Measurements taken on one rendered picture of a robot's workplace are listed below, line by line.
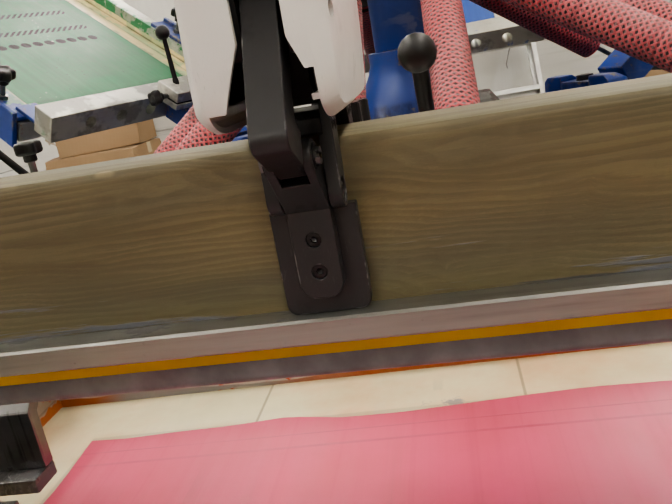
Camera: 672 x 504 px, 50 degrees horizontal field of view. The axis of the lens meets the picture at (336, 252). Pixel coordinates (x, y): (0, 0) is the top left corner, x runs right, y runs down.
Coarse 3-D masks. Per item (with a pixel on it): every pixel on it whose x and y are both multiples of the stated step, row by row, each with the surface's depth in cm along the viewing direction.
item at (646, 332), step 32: (352, 352) 29; (384, 352) 29; (416, 352) 29; (448, 352) 28; (480, 352) 28; (512, 352) 28; (544, 352) 28; (32, 384) 31; (64, 384) 31; (96, 384) 31; (128, 384) 31; (160, 384) 31; (192, 384) 30
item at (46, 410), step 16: (560, 352) 46; (400, 368) 48; (416, 368) 48; (224, 384) 50; (240, 384) 50; (256, 384) 50; (272, 384) 49; (64, 400) 52; (80, 400) 52; (96, 400) 52; (112, 400) 52; (48, 416) 51
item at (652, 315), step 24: (648, 312) 27; (408, 336) 28; (432, 336) 28; (456, 336) 28; (480, 336) 28; (168, 360) 30; (192, 360) 30; (216, 360) 30; (240, 360) 30; (0, 384) 32
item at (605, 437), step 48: (624, 384) 41; (432, 432) 40; (480, 432) 39; (528, 432) 38; (576, 432) 37; (624, 432) 37; (432, 480) 36; (480, 480) 35; (528, 480) 34; (576, 480) 34; (624, 480) 33
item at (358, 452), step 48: (192, 432) 45; (240, 432) 44; (288, 432) 43; (336, 432) 42; (384, 432) 41; (96, 480) 42; (144, 480) 41; (192, 480) 40; (240, 480) 39; (288, 480) 38; (336, 480) 37; (384, 480) 36
